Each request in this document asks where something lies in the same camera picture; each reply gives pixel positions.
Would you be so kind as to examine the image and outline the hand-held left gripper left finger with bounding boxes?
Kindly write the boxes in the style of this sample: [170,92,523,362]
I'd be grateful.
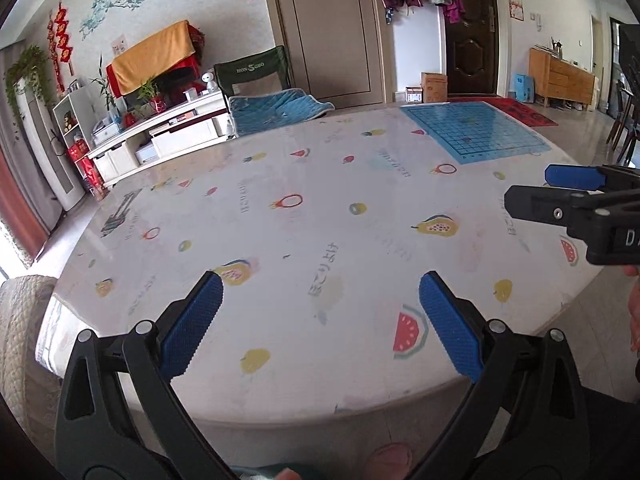
[52,270,236,480]

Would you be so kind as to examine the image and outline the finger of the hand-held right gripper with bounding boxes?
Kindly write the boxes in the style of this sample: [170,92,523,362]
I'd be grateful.
[504,185,608,236]
[544,162,640,194]

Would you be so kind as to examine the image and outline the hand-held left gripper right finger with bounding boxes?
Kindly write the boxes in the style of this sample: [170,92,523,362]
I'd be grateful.
[418,270,591,480]

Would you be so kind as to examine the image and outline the person's right hand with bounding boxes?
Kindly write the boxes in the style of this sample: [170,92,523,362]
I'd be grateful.
[622,264,640,357]

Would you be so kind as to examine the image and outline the red doormat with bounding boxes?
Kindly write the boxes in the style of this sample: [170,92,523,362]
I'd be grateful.
[487,97,558,128]

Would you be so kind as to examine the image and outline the dark wooden dining chair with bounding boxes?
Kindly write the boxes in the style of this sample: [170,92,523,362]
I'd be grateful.
[606,80,640,166]

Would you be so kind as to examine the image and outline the wooden cabinet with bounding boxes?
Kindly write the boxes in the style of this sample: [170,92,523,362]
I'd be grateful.
[529,47,597,108]

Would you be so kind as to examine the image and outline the blue grid game mat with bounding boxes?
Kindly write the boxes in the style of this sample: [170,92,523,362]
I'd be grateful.
[400,101,553,166]

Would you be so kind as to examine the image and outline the glass sliding door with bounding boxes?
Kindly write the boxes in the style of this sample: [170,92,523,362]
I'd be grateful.
[607,15,640,126]

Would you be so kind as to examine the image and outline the pink slipper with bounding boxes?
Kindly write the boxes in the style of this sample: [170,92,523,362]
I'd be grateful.
[364,442,415,480]

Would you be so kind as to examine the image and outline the cardboard box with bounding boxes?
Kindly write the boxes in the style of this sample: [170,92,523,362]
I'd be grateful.
[421,72,448,102]

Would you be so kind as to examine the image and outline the lace covered sofa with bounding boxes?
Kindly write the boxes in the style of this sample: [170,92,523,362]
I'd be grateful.
[0,275,68,411]

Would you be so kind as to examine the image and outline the dark brown entrance door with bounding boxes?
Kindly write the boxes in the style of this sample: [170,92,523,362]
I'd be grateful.
[442,0,501,98]

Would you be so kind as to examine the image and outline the red gift boxes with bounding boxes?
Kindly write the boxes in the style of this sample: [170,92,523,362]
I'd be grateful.
[67,140,108,201]

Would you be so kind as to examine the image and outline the person's leg in black trousers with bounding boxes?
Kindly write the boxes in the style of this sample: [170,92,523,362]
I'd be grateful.
[575,385,640,480]

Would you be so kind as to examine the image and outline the white television stand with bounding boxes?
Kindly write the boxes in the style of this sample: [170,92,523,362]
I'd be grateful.
[52,90,236,191]

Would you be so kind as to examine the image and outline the orange curtain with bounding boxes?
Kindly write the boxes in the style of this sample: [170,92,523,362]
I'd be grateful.
[0,152,51,261]

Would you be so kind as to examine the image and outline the white floor air conditioner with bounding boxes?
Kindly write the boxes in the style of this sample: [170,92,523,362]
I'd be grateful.
[17,77,86,213]

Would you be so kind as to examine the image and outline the potted plant in red pot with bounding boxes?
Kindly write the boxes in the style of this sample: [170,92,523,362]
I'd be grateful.
[136,77,168,115]

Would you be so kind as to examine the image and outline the blue quilted cushion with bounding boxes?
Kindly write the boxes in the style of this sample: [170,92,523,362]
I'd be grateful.
[227,87,335,137]

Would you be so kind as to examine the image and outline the tall bamboo plant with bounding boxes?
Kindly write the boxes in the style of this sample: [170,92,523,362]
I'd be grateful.
[91,55,121,126]

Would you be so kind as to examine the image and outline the black television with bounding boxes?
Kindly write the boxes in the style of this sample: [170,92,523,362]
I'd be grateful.
[155,67,201,96]

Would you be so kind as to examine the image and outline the green folding chair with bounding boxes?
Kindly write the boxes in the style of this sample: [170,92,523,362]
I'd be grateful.
[214,45,296,111]

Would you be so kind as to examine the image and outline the yellow-covered television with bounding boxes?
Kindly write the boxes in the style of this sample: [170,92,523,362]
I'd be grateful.
[111,20,197,96]

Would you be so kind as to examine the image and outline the beige room door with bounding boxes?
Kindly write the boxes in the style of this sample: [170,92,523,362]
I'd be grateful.
[267,0,386,106]

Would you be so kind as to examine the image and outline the hanging green plant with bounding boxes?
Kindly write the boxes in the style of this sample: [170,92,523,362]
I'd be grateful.
[5,45,53,121]

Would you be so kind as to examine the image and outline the flower branch wall decal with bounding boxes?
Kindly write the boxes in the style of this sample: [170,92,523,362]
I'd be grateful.
[80,0,148,41]

